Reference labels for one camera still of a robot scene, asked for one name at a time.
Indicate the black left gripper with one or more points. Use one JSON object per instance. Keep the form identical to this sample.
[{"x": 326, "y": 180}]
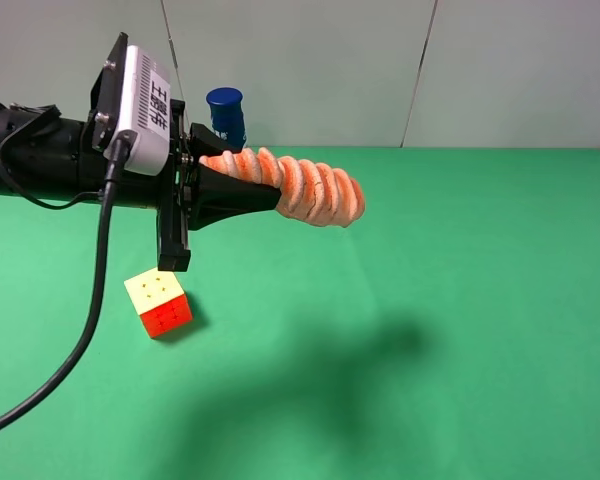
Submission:
[{"x": 213, "y": 196}]

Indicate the orange ribbed plush toy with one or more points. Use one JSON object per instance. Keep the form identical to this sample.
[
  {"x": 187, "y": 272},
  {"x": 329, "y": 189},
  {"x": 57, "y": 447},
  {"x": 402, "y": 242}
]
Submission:
[{"x": 313, "y": 193}]

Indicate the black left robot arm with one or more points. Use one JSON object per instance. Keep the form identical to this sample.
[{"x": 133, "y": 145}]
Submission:
[{"x": 52, "y": 158}]

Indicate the blue capped white bottle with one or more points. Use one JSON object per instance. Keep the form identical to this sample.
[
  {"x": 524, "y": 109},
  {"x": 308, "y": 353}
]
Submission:
[{"x": 227, "y": 117}]

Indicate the yellow and red puzzle cube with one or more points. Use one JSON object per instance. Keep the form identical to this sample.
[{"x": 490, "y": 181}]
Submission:
[{"x": 159, "y": 300}]

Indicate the green table cloth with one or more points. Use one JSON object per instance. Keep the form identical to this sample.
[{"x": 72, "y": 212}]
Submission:
[{"x": 453, "y": 332}]

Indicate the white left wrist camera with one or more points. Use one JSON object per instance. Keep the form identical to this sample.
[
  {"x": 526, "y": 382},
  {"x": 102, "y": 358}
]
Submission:
[{"x": 131, "y": 100}]

